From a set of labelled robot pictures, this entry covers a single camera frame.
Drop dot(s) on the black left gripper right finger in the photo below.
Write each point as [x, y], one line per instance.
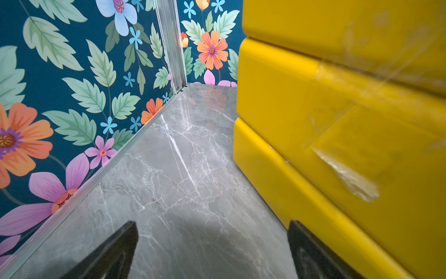
[313, 259]

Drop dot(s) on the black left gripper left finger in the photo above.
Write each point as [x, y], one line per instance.
[112, 259]

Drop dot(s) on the yellow drawer cabinet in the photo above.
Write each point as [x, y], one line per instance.
[342, 127]

